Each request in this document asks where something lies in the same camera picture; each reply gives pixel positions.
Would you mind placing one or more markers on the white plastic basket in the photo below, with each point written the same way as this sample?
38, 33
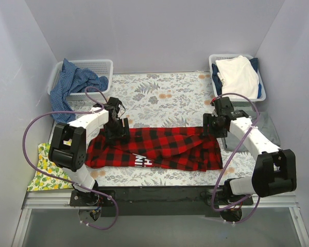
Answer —
237, 77
102, 67

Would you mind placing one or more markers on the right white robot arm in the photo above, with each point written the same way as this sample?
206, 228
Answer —
275, 169

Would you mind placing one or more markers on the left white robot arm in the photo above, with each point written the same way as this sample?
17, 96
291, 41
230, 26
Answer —
68, 146

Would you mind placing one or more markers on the aluminium frame rail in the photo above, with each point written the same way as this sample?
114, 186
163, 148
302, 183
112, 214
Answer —
59, 199

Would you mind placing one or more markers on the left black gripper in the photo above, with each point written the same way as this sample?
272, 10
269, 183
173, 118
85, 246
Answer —
117, 131

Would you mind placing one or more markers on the floral print table mat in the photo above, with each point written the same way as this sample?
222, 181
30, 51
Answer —
160, 100

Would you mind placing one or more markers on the black base beam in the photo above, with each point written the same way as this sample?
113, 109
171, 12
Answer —
154, 200

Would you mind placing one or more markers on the white folded shirt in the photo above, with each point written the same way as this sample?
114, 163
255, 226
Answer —
239, 77

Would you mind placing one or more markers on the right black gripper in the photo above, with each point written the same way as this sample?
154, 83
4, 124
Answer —
209, 126

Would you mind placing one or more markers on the lemon print cloth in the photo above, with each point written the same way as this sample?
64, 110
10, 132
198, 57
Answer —
42, 182

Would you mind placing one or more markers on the left white plastic basket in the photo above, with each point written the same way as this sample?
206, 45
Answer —
102, 67

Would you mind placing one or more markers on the blue checked shirt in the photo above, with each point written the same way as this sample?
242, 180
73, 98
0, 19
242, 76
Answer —
73, 79

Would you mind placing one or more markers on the red black plaid shirt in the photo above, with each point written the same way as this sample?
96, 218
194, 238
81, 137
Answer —
182, 148

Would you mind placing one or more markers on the right white plastic basket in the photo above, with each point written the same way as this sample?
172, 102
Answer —
237, 77

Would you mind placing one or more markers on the grey folded polo shirt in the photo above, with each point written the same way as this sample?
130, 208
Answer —
265, 126

